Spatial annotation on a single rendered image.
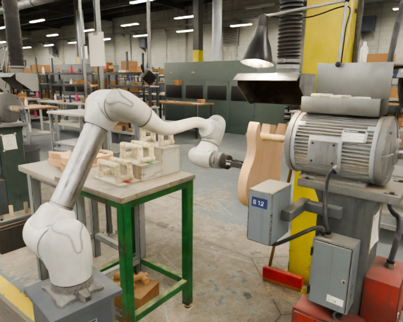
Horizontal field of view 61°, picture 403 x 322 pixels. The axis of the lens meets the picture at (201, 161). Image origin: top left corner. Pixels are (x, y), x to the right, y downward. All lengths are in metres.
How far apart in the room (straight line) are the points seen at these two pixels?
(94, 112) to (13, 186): 2.12
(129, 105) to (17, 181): 2.27
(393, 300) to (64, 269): 1.18
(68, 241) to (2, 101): 2.22
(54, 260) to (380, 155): 1.19
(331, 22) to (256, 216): 1.49
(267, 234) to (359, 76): 0.71
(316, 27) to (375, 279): 1.57
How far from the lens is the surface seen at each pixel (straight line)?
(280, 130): 1.76
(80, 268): 1.39
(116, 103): 1.41
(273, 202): 1.22
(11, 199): 3.57
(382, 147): 1.29
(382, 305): 1.51
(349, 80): 1.50
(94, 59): 3.30
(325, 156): 1.33
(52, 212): 1.51
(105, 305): 1.46
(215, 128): 1.80
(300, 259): 2.72
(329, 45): 2.38
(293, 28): 1.57
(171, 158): 2.10
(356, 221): 1.40
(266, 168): 1.64
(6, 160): 3.48
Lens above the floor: 1.50
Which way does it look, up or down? 13 degrees down
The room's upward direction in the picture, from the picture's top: 1 degrees clockwise
